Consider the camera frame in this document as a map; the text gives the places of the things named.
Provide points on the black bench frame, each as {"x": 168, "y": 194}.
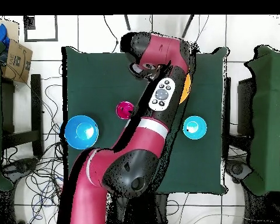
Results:
{"x": 36, "y": 105}

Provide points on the blue bag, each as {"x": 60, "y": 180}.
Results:
{"x": 0, "y": 32}

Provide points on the black square floor frame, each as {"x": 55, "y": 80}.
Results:
{"x": 40, "y": 40}

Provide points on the red cup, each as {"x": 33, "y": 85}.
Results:
{"x": 123, "y": 110}

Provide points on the black pedestal foot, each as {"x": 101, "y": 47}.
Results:
{"x": 18, "y": 166}
{"x": 238, "y": 169}

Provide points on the dark green table cloth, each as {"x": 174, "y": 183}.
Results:
{"x": 95, "y": 70}

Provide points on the plain cardboard box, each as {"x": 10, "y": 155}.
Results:
{"x": 12, "y": 30}

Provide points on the printed cardboard box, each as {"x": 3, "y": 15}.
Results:
{"x": 16, "y": 63}

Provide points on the large blue bowl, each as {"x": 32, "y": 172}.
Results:
{"x": 72, "y": 137}

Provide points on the small light blue ribbed bowl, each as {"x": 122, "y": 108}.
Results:
{"x": 199, "y": 131}

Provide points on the black tripod stand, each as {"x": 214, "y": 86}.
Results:
{"x": 187, "y": 26}

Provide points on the large orange bowl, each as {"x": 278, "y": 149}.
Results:
{"x": 186, "y": 89}

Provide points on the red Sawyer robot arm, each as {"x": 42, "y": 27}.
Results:
{"x": 130, "y": 149}

